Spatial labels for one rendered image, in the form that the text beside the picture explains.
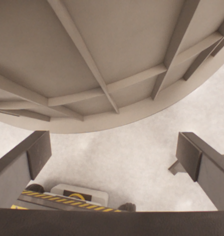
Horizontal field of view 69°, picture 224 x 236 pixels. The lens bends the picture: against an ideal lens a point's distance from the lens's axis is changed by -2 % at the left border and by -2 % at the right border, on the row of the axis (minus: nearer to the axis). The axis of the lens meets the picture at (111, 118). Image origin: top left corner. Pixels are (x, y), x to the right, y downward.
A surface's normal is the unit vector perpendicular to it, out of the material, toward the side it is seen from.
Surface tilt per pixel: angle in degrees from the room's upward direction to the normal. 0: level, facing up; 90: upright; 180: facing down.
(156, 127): 0
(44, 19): 90
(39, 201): 0
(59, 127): 0
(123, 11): 90
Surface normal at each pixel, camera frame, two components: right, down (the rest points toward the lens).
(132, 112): -0.13, -0.13
